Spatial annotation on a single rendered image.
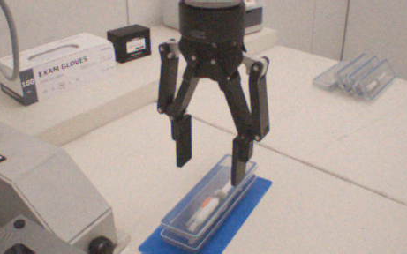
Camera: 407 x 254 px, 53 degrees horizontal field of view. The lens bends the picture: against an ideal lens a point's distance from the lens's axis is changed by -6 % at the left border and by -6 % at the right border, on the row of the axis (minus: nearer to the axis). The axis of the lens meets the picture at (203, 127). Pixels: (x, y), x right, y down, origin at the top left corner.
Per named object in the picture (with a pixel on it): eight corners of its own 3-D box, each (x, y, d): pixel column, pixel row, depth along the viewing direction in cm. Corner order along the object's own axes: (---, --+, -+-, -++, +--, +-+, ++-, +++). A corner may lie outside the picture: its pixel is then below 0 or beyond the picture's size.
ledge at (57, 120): (-49, 116, 88) (-54, 98, 86) (199, 25, 144) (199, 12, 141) (14, 168, 71) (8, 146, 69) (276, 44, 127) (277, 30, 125)
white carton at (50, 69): (0, 90, 89) (-7, 58, 85) (86, 60, 103) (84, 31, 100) (25, 108, 81) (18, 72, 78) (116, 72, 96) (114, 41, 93)
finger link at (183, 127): (179, 123, 56) (174, 123, 56) (180, 168, 59) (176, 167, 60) (192, 114, 58) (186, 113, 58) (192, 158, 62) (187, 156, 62)
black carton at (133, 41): (108, 57, 105) (105, 30, 101) (138, 48, 110) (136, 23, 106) (121, 63, 101) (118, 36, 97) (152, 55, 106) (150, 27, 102)
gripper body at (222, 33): (161, 3, 46) (164, 80, 51) (230, 13, 43) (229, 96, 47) (196, -10, 52) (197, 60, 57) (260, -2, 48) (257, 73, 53)
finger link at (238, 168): (243, 129, 55) (248, 130, 54) (240, 174, 58) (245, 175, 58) (232, 139, 52) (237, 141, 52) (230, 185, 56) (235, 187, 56)
